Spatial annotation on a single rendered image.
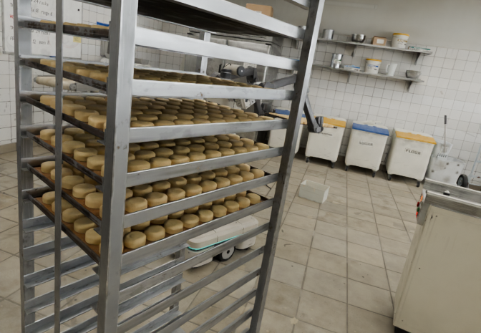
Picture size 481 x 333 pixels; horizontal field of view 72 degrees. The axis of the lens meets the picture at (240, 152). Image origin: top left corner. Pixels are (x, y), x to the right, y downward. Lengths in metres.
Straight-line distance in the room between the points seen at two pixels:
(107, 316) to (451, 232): 1.69
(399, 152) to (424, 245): 3.58
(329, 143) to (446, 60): 2.19
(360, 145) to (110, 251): 4.99
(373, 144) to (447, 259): 3.56
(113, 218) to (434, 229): 1.69
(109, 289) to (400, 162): 5.14
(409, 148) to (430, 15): 2.08
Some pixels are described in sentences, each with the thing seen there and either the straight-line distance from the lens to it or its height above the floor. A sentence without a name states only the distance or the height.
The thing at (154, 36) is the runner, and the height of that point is 1.42.
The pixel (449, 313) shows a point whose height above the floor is 0.29.
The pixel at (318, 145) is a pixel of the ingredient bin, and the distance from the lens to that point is 5.48.
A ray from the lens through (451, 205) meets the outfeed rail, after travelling 2.01.
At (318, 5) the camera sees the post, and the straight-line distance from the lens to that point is 1.06.
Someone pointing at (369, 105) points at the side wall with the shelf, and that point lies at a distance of 6.05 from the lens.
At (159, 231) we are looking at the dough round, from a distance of 0.85.
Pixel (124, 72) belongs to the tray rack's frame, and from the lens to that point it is 0.60.
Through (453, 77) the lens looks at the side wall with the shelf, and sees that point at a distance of 6.23.
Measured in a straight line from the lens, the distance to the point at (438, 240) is 2.06.
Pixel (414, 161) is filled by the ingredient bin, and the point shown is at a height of 0.38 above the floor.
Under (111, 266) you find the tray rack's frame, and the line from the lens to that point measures 0.72.
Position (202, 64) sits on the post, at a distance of 1.33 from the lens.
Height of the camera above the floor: 1.39
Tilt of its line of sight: 15 degrees down
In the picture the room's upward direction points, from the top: 9 degrees clockwise
